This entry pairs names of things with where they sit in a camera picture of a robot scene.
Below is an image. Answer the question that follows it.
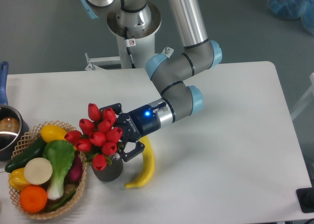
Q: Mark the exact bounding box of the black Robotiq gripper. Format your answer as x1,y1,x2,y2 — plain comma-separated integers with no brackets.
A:
100,103,160,162

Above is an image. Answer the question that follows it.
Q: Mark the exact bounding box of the red tulip bouquet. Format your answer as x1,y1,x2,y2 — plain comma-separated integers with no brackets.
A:
64,103,123,171

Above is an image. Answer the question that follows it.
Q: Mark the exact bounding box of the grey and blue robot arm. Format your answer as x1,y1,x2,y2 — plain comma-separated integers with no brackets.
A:
81,0,222,161

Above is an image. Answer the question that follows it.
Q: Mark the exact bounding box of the dark grey ribbed vase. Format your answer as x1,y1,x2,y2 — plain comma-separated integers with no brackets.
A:
91,153,123,182

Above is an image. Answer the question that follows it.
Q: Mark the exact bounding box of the yellow banana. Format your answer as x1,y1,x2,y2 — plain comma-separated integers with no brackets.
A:
124,136,155,188

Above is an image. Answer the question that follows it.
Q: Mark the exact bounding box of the green bok choy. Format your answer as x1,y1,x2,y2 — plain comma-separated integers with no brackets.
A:
43,140,75,200

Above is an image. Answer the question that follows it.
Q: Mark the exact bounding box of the purple sweet potato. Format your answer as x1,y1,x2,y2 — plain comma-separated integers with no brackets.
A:
68,153,83,182

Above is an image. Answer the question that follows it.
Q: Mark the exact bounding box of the yellow squash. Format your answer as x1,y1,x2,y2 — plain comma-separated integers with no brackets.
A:
40,124,67,143

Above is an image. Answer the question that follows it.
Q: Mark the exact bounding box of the green cucumber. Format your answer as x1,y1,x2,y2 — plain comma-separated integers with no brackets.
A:
4,136,47,173

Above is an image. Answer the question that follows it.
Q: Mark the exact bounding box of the woven wicker basket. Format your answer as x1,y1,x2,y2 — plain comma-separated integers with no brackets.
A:
9,121,87,220

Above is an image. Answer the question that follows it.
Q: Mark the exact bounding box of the white round radish slice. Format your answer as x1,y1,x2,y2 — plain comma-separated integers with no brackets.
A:
24,157,52,185

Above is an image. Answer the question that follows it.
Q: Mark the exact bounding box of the green chili pepper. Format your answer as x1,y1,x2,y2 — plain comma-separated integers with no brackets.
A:
46,189,76,212

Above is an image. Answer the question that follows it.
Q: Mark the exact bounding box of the orange fruit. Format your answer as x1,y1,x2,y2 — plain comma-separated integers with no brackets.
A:
20,185,48,213

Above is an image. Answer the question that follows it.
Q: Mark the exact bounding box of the yellow bell pepper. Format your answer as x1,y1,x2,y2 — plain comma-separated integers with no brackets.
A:
9,168,31,191

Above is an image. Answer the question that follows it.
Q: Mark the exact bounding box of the black device at table edge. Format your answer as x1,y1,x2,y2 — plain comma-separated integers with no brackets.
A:
296,187,314,213

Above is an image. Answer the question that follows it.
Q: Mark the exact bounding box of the blue plastic bag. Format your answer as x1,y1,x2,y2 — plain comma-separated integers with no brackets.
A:
267,0,314,34

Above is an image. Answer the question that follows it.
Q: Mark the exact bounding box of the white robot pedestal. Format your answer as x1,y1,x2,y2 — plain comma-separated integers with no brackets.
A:
84,0,175,72

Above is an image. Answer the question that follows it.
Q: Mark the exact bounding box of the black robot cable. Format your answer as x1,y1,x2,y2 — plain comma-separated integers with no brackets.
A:
124,26,136,69

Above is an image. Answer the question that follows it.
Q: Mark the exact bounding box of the dark pot with blue handle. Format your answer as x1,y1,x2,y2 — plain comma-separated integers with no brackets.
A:
0,61,29,161

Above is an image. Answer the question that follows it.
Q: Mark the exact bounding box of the white frame at right edge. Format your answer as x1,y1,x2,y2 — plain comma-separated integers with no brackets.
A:
290,73,314,121

